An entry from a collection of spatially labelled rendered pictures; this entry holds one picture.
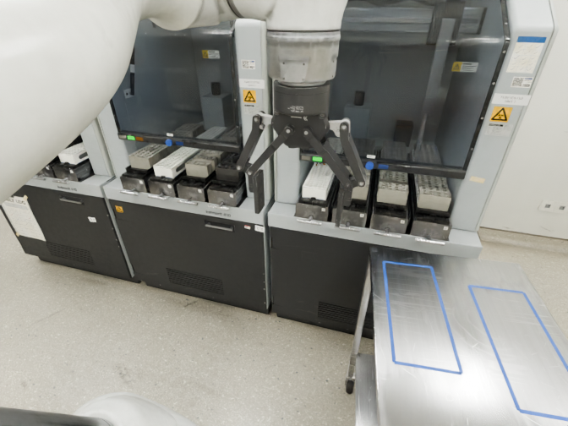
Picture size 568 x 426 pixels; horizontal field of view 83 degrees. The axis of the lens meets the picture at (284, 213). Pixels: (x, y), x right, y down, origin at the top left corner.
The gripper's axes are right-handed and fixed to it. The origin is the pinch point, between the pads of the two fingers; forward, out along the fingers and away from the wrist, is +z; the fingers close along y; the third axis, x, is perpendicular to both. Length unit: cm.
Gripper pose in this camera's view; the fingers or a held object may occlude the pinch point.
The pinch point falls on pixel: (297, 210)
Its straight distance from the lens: 53.5
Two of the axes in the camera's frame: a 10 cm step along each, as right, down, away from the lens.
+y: 9.6, 1.5, -2.4
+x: 2.8, -5.2, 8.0
